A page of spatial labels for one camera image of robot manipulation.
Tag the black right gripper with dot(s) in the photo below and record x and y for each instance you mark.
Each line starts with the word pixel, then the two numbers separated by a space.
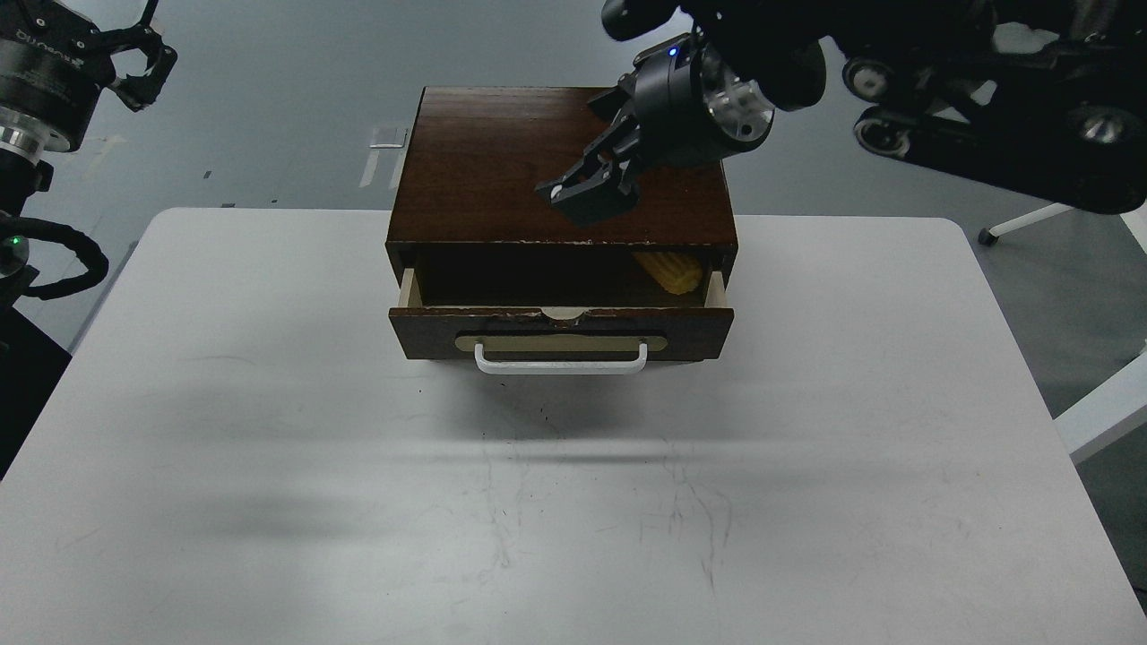
pixel 681 106

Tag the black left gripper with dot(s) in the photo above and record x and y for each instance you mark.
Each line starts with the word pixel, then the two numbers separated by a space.
pixel 46 77

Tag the yellow toy corn cob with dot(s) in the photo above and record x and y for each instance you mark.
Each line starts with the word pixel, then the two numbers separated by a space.
pixel 677 273

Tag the wooden drawer with white handle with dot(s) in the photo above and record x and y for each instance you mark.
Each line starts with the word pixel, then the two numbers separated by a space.
pixel 560 327

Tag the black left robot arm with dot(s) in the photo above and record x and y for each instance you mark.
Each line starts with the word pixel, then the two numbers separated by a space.
pixel 41 260

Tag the dark wooden drawer cabinet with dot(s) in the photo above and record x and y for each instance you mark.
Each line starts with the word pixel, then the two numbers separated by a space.
pixel 468 221

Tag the white office chair base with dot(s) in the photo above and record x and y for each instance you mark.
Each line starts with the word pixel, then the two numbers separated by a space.
pixel 989 236

